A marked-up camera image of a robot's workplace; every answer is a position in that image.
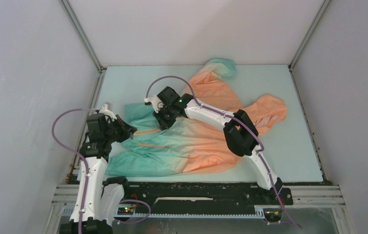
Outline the teal and orange gradient jacket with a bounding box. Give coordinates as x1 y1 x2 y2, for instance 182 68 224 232
105 58 287 177

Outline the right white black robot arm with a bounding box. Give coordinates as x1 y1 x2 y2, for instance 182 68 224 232
144 86 283 204

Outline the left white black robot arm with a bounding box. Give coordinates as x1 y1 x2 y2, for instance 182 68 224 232
59 110 137 234

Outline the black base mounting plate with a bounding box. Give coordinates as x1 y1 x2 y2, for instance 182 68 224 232
123 181 293 217

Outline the light foam table mat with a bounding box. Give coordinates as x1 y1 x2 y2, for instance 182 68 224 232
95 65 323 183

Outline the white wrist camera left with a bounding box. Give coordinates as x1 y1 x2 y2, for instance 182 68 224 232
98 102 117 120

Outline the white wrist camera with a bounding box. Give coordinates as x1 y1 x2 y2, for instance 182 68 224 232
98 102 117 120
144 95 164 109

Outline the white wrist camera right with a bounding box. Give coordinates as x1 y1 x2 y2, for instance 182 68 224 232
144 95 164 109

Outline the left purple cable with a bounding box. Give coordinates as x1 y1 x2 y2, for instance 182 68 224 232
51 108 152 234

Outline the aluminium frame rail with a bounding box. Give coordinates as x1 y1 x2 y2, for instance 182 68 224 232
41 184 356 234

